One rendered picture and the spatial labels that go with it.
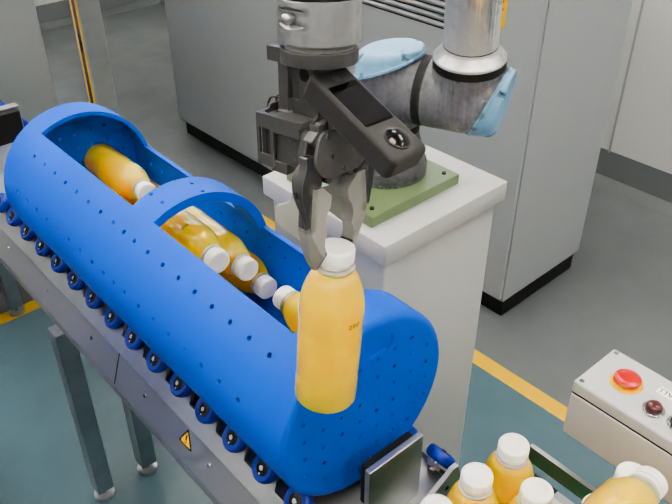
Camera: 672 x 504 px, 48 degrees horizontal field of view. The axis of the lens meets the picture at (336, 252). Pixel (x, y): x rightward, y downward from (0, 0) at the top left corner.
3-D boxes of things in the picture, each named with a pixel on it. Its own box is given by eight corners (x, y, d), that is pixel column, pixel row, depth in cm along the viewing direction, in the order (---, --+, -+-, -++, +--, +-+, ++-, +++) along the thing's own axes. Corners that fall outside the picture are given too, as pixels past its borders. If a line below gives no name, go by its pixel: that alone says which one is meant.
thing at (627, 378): (621, 369, 105) (623, 363, 105) (645, 383, 103) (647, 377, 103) (607, 381, 104) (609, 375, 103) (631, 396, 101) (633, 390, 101)
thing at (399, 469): (406, 484, 111) (411, 424, 104) (418, 494, 109) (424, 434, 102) (355, 523, 105) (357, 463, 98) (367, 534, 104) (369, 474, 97)
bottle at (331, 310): (280, 394, 86) (285, 253, 76) (326, 369, 90) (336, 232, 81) (323, 429, 82) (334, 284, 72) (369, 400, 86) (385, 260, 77)
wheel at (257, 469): (267, 445, 111) (258, 445, 109) (286, 463, 108) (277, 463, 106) (253, 471, 111) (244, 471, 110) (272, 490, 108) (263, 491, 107)
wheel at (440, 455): (428, 437, 110) (419, 448, 110) (451, 456, 107) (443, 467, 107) (439, 444, 114) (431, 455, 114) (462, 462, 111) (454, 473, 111)
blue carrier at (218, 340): (146, 203, 171) (124, 83, 154) (435, 426, 116) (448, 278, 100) (23, 253, 156) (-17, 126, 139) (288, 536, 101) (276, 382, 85)
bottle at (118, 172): (103, 178, 159) (148, 213, 148) (75, 166, 154) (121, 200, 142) (119, 149, 159) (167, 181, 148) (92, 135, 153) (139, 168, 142)
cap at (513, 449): (527, 442, 97) (530, 432, 96) (529, 466, 94) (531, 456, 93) (496, 438, 98) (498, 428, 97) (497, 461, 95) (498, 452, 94)
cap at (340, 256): (307, 256, 77) (308, 241, 76) (335, 244, 79) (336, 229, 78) (334, 273, 74) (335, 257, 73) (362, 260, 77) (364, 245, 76)
